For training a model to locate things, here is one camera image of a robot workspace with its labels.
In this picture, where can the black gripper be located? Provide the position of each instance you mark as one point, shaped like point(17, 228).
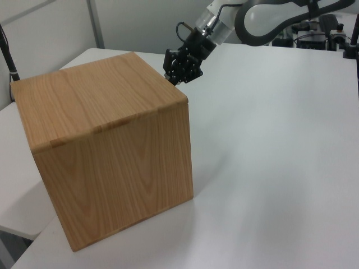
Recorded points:
point(200, 45)

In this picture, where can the wooden drawer cabinet box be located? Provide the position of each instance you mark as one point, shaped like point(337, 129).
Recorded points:
point(106, 145)

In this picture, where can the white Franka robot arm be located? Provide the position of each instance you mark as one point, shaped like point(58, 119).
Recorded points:
point(261, 19)

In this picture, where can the black electronics box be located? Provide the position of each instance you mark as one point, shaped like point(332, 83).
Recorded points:
point(312, 42)

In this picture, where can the emergency stop button box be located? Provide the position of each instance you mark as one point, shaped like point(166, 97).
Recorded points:
point(338, 34)

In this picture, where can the black tripod pole white band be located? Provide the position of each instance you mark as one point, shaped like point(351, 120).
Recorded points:
point(9, 60)

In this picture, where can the black clamp stand pole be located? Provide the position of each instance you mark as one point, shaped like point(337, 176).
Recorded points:
point(354, 36)

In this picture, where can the aluminium partition post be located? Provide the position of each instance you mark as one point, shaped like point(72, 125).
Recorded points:
point(96, 25)

